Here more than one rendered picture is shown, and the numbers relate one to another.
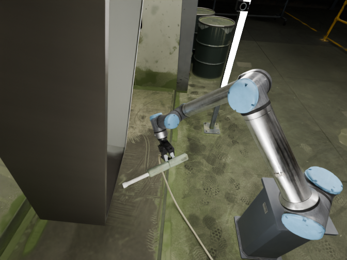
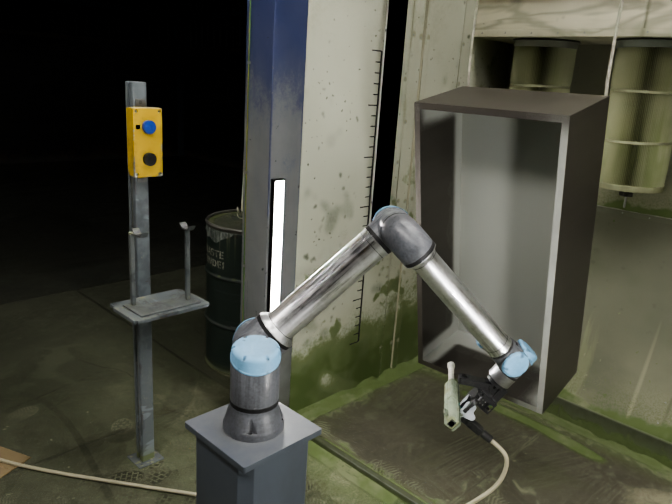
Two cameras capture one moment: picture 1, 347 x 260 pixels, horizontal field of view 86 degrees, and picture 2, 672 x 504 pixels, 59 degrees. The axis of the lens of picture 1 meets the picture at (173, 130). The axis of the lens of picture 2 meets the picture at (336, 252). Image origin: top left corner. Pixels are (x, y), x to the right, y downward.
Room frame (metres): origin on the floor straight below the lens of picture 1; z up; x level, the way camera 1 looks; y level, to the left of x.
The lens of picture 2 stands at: (1.77, -1.78, 1.69)
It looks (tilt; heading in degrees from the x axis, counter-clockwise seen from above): 16 degrees down; 133
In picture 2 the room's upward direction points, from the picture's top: 4 degrees clockwise
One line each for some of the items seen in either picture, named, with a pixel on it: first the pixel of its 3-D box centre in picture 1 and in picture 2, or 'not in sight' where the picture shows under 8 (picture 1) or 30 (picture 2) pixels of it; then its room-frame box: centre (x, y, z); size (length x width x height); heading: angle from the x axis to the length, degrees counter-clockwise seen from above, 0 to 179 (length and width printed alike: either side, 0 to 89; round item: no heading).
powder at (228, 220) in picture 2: not in sight; (255, 222); (-0.89, 0.39, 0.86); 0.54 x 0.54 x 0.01
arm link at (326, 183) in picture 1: (315, 187); (255, 369); (0.49, -0.72, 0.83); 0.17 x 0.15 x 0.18; 141
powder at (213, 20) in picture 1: (216, 21); not in sight; (3.30, -0.56, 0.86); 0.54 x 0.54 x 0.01
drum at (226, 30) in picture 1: (211, 49); not in sight; (3.30, -0.56, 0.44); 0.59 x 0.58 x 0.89; 14
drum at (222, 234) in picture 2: not in sight; (253, 290); (-0.89, 0.39, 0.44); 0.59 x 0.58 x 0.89; 160
